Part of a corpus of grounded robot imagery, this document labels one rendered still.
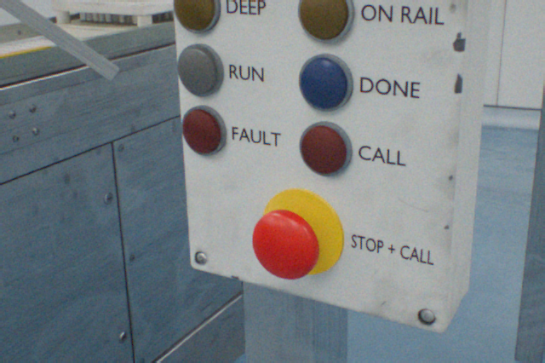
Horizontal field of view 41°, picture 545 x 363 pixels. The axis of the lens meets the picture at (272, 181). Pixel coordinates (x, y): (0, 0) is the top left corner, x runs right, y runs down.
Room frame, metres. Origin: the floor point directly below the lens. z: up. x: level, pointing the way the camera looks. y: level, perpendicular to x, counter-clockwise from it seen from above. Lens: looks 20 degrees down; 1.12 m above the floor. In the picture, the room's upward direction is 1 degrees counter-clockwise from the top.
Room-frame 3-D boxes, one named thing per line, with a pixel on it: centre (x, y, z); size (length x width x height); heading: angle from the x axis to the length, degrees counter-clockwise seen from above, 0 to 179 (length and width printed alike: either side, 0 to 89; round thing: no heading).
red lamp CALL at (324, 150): (0.37, -0.03, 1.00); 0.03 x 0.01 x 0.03; 59
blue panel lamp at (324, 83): (0.37, -0.03, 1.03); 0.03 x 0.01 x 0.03; 59
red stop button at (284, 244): (0.38, -0.01, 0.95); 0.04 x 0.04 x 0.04; 59
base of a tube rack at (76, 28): (1.55, 0.27, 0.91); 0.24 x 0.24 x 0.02; 59
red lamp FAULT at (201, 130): (0.41, 0.04, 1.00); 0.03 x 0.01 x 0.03; 59
